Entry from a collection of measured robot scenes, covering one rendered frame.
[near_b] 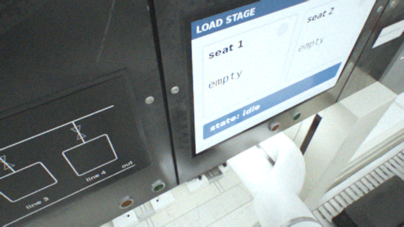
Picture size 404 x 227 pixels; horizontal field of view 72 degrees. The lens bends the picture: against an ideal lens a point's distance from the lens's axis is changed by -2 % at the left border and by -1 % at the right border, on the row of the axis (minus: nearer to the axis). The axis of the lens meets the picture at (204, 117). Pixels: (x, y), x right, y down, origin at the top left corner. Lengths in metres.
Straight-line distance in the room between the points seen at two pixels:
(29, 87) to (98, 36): 0.06
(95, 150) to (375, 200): 1.04
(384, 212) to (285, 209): 0.72
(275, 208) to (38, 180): 0.37
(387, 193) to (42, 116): 1.15
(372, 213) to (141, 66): 1.03
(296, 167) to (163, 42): 0.44
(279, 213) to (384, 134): 0.95
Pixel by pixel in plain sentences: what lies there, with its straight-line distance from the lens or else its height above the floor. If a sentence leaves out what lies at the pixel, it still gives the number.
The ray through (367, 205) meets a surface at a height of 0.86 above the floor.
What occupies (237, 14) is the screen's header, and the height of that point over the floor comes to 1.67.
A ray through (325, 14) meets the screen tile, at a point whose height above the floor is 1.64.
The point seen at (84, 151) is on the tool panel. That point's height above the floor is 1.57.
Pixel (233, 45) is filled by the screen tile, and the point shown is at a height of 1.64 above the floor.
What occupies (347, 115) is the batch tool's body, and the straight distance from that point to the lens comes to 0.63.
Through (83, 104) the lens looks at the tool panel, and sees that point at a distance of 0.27.
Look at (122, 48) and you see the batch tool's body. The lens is 0.24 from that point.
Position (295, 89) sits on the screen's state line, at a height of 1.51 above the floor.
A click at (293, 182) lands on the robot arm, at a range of 0.60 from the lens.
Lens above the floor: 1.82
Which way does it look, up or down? 50 degrees down
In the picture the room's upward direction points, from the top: straight up
